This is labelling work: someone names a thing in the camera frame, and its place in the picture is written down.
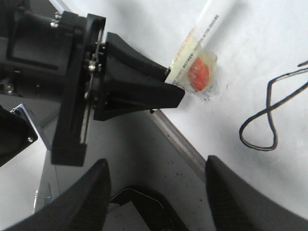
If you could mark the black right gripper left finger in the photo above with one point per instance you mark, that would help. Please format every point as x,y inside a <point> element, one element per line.
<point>82,207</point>

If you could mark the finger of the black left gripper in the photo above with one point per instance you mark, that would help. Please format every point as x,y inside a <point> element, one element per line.
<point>119,98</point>

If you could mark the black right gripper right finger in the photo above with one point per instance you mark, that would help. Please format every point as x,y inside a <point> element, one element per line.
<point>236,206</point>

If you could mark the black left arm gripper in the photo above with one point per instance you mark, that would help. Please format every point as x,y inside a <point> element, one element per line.
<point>52,59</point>

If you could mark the red round magnet taped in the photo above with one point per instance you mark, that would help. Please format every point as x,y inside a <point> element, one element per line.
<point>199,75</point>

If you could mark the white whiteboard marker pen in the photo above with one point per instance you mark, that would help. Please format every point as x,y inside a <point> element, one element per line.
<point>207,23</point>

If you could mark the white whiteboard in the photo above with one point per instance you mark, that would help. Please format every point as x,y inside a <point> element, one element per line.
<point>257,41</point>

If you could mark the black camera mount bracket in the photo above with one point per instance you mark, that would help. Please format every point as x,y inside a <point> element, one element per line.
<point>16,133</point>

